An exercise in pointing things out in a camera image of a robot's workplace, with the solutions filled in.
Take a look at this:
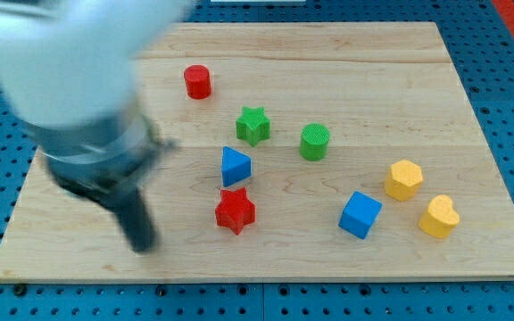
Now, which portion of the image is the yellow heart block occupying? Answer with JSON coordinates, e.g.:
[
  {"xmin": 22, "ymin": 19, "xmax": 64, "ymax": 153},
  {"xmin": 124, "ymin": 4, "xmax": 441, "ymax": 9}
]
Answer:
[{"xmin": 418, "ymin": 194, "xmax": 460, "ymax": 239}]

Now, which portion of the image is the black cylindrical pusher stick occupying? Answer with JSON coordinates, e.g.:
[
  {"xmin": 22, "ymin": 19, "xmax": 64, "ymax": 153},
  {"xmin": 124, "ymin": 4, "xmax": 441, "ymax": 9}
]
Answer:
[{"xmin": 112, "ymin": 189, "xmax": 157, "ymax": 253}]

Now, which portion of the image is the red star block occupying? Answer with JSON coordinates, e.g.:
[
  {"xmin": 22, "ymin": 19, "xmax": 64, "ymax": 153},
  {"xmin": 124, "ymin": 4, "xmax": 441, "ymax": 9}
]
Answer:
[{"xmin": 214, "ymin": 187, "xmax": 256, "ymax": 235}]

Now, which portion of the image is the blue cube block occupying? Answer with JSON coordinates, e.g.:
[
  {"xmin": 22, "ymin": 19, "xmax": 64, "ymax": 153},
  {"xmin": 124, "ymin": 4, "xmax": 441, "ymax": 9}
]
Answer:
[{"xmin": 338, "ymin": 191, "xmax": 383, "ymax": 239}]

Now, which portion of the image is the blue triangle block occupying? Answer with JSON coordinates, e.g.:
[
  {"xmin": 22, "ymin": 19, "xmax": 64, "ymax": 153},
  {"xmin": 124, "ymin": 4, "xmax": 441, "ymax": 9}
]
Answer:
[{"xmin": 221, "ymin": 146, "xmax": 252, "ymax": 187}]

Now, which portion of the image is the dark grey tool mount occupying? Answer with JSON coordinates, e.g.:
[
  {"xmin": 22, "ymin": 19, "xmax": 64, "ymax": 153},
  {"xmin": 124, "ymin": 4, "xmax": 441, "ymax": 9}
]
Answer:
[{"xmin": 25, "ymin": 100, "xmax": 177, "ymax": 208}]

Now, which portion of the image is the green star block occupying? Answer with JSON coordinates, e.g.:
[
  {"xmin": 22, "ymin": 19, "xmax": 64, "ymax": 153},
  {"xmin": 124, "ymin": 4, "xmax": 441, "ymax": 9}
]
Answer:
[{"xmin": 236, "ymin": 106, "xmax": 270, "ymax": 147}]

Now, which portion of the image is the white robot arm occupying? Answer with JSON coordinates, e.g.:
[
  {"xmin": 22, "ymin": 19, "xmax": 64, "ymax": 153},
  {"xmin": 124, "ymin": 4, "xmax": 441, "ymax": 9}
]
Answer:
[{"xmin": 0, "ymin": 0, "xmax": 194, "ymax": 252}]

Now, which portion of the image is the yellow hexagon block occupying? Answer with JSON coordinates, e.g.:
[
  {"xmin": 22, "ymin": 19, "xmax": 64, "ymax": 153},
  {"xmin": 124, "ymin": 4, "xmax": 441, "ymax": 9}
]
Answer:
[{"xmin": 384, "ymin": 160, "xmax": 424, "ymax": 202}]

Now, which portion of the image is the light wooden board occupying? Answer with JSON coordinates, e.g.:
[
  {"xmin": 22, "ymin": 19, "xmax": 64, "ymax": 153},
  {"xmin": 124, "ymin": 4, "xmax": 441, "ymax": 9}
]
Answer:
[{"xmin": 0, "ymin": 22, "xmax": 514, "ymax": 284}]

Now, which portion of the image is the red cylinder block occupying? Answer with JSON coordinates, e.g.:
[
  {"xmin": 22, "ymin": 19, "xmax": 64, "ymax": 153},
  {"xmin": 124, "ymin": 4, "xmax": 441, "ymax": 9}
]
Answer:
[{"xmin": 183, "ymin": 65, "xmax": 211, "ymax": 100}]

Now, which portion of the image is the green cylinder block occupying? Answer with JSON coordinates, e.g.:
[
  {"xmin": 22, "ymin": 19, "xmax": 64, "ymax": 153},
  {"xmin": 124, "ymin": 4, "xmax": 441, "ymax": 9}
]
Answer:
[{"xmin": 299, "ymin": 123, "xmax": 330, "ymax": 161}]

